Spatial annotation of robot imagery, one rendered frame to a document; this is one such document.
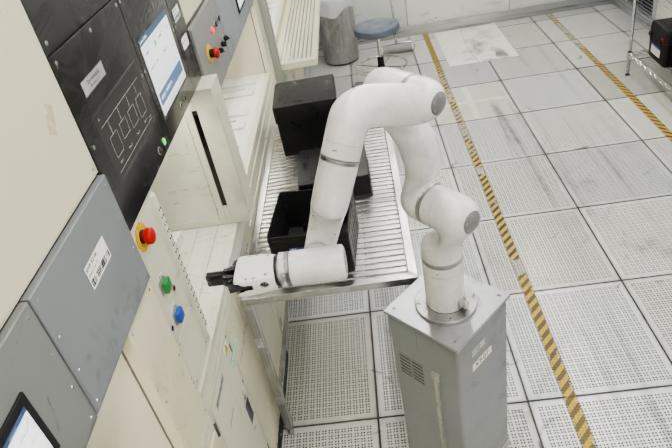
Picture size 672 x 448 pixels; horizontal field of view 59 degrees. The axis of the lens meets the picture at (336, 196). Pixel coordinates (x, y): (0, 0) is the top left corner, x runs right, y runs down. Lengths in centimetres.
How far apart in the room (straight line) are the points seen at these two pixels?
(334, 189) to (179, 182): 97
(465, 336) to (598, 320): 123
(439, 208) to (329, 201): 38
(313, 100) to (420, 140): 127
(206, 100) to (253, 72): 153
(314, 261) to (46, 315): 59
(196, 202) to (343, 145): 102
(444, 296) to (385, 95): 72
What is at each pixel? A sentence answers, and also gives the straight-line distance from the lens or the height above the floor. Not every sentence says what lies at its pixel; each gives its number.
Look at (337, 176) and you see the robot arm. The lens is 130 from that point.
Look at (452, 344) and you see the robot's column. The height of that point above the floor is 76.
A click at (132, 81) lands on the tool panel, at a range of 152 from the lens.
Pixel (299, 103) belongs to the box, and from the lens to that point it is 267.
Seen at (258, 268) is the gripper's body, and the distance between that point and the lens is 141.
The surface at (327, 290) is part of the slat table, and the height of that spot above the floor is 75.
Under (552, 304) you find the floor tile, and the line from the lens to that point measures 299.
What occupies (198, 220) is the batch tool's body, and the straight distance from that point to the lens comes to 226.
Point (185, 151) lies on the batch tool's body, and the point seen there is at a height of 119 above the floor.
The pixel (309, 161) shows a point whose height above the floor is 86.
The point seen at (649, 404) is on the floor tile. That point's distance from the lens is 269.
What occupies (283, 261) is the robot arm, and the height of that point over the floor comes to 124.
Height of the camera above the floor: 210
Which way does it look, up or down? 33 degrees down
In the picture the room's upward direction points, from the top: 11 degrees counter-clockwise
